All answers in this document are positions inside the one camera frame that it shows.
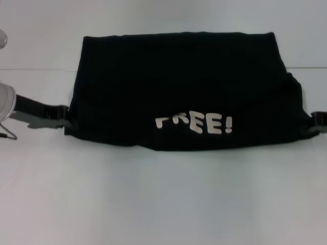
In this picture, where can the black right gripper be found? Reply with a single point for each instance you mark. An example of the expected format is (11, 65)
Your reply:
(320, 122)

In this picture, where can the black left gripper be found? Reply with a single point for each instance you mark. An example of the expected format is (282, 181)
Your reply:
(38, 114)

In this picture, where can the black t-shirt with white print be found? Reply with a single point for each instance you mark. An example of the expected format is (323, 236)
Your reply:
(178, 89)

